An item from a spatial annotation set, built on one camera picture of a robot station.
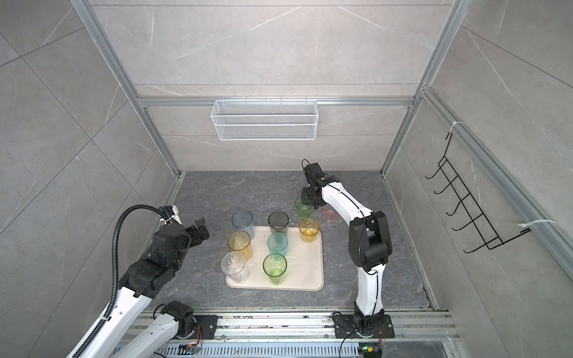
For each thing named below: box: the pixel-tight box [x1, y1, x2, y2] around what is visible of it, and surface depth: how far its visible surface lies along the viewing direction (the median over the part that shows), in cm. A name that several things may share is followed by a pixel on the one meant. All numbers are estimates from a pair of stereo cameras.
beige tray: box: [226, 225, 324, 291], surface depth 87 cm
